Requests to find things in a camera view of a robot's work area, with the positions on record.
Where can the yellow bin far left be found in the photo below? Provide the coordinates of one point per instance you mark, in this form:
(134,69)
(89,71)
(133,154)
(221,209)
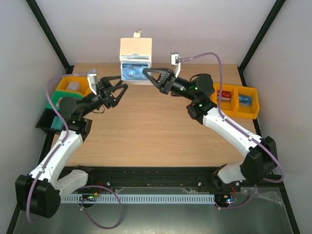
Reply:
(85,90)

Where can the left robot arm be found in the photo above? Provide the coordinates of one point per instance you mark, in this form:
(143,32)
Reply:
(41,191)

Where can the yellow bin with red cards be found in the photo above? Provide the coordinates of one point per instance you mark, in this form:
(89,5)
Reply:
(229,108)

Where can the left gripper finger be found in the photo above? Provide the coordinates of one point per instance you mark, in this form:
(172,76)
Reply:
(108,82)
(117,93)

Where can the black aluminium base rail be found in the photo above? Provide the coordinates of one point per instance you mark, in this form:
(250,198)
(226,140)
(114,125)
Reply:
(200,179)

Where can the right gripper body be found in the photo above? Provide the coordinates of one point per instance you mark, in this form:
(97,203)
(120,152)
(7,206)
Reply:
(167,80)

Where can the white card holder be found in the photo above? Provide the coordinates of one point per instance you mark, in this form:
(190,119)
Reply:
(136,50)

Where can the black frame post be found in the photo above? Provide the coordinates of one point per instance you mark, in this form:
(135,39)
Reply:
(34,7)
(270,18)

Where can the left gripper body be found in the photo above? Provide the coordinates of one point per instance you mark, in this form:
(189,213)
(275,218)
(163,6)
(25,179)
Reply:
(105,100)

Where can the blue card stack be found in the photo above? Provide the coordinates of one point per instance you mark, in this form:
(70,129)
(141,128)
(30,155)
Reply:
(245,100)

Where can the black bin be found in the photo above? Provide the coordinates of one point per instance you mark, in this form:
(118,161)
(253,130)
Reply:
(45,121)

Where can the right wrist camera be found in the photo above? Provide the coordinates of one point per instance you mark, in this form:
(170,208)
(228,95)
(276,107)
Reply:
(176,61)

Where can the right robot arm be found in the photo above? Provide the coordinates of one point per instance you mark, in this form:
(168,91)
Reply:
(260,154)

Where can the yellow bin with blue cards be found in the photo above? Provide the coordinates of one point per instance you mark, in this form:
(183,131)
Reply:
(252,111)

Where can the right black frame post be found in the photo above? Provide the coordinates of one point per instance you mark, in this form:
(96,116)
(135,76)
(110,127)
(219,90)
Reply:
(270,18)

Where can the teal holder in black bin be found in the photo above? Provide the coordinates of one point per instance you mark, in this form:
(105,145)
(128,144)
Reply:
(56,123)

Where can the left black frame post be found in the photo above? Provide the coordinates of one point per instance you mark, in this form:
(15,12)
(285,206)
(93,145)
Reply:
(34,7)

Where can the red card stack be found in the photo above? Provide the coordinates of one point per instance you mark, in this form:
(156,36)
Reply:
(224,96)

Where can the green bin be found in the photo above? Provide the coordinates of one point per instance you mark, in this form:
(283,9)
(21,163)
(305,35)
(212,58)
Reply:
(57,97)

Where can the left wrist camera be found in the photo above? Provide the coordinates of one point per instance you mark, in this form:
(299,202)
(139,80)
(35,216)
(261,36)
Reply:
(93,81)

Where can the blue credit card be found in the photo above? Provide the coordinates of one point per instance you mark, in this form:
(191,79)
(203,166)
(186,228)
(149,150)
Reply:
(133,72)

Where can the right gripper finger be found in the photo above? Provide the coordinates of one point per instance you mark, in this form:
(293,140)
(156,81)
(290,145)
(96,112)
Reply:
(155,79)
(148,71)

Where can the white slotted cable duct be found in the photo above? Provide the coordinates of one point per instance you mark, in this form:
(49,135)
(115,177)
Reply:
(140,199)

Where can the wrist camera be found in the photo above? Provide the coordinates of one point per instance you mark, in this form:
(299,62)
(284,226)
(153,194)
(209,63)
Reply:
(176,61)
(93,81)

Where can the grey holder in yellow bin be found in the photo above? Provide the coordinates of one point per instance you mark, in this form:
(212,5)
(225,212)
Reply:
(73,86)

